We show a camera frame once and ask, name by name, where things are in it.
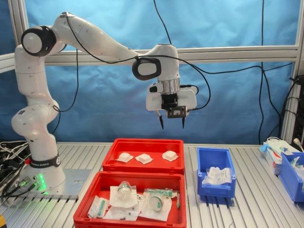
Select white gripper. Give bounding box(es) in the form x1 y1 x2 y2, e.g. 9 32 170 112
145 82 198 130

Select white gauze bandage pack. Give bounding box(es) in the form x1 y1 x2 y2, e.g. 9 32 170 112
215 168 233 185
116 152 133 163
162 150 178 162
206 167 223 178
201 175 217 185
134 153 153 165

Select red plastic crate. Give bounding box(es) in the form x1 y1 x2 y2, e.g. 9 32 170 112
73 171 188 228
102 138 185 175

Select blue plastic storage bin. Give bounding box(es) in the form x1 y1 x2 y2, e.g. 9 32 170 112
196 146 237 198
278 152 304 203

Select green tube in clear pouch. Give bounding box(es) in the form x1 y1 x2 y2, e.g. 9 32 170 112
144 188 173 197

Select breathing filter in clear pouch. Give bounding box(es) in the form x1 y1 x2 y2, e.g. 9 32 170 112
109 181 139 207
139 192 172 222

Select flat white paper pouch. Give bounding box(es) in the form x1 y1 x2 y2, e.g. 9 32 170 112
102 205 143 221

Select blue backdrop cloth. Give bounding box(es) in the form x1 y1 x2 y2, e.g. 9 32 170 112
0 0 304 145

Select white face mask carton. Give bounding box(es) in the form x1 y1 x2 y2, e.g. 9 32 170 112
264 148 284 176

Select clear pouch with green needle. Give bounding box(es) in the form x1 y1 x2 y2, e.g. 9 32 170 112
96 197 110 219

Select small clear syringe pouch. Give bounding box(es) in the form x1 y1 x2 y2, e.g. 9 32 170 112
87 195 102 218

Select white power plug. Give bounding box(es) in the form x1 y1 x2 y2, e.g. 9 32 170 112
293 137 304 152

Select black equipment rack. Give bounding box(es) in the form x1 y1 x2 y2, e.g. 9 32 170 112
293 75 304 144

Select white packs in bin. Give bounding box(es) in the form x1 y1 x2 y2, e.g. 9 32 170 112
288 156 304 179

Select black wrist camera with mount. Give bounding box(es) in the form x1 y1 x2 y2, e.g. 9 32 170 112
161 93 189 119

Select aluminium horizontal frame rail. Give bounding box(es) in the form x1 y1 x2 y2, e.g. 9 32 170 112
44 44 300 67

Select black hanging cable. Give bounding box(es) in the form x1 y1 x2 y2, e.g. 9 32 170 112
153 0 293 74

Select black camera cable on arm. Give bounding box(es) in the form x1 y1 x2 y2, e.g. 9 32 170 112
52 14 211 136

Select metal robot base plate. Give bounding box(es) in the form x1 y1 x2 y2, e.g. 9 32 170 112
51 168 93 200

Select black vertical cable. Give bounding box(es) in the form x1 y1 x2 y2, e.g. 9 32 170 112
258 0 283 144

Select black base connector cable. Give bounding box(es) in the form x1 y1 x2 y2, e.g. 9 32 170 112
2 184 38 199
0 179 30 198

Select aluminium frame post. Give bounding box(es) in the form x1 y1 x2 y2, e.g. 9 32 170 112
9 0 33 54
281 0 304 144

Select white cable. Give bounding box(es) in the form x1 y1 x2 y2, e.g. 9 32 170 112
0 142 28 157

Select aluminium side frame rail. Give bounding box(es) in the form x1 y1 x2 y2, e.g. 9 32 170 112
0 52 19 73

